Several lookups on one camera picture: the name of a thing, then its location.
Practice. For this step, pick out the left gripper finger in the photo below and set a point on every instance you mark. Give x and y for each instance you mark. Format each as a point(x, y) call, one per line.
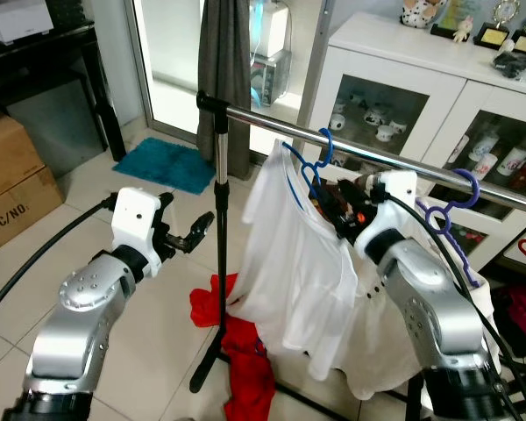
point(167, 201)
point(197, 234)

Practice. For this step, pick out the purple clothes hanger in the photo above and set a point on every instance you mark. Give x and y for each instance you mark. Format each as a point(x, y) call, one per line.
point(477, 187)

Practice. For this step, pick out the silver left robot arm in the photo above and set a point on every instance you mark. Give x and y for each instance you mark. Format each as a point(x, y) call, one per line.
point(79, 298)

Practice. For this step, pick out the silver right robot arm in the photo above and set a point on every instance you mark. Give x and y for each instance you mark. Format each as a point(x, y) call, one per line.
point(430, 298)

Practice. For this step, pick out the blue clothes hanger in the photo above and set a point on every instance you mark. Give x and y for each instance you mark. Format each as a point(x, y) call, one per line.
point(332, 145)

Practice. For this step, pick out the teal floor mat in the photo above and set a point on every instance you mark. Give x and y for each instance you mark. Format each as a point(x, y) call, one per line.
point(162, 167)

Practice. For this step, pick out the white shirt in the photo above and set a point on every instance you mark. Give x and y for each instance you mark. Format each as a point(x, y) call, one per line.
point(289, 254)

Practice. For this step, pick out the chrome clothes rack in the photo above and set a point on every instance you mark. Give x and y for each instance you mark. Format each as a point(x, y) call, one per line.
point(263, 122)

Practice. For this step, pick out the red cloth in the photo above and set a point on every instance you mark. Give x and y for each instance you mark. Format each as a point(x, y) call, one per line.
point(245, 351)

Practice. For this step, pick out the grey box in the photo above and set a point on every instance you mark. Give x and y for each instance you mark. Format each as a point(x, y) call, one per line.
point(57, 127)

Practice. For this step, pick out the cardboard box black print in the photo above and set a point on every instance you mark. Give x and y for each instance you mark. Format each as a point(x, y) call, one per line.
point(13, 189)

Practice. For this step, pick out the white glass-door cabinet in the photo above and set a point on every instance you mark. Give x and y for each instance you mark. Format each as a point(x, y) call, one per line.
point(394, 61)

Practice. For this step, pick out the grey curtain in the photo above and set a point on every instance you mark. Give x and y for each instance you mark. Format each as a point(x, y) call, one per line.
point(223, 53)

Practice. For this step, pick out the white blue appliance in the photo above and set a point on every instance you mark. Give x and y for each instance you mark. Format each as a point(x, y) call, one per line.
point(272, 53)

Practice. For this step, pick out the pink bag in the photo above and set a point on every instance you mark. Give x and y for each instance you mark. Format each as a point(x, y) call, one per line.
point(522, 320)

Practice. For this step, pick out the black desk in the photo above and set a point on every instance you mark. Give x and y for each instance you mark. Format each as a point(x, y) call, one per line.
point(35, 57)

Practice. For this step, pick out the black tangled item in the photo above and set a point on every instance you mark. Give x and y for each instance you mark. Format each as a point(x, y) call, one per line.
point(517, 66)

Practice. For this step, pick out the spotted cow plush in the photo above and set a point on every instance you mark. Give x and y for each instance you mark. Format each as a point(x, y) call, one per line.
point(421, 12)

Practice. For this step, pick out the small pale doll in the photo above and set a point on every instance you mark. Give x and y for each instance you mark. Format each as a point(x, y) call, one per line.
point(462, 32)

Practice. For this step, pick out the colourful framed card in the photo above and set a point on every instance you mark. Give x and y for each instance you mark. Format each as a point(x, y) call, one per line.
point(456, 13)

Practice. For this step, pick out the white printer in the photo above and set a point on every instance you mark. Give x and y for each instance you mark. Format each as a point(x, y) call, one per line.
point(13, 17)

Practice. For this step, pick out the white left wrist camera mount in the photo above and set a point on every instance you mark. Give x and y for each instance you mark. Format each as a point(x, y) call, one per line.
point(133, 219)

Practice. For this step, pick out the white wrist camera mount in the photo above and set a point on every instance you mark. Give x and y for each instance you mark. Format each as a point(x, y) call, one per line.
point(403, 184)
point(133, 219)

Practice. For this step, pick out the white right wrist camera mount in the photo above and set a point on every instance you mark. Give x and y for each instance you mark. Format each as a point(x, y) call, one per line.
point(403, 184)

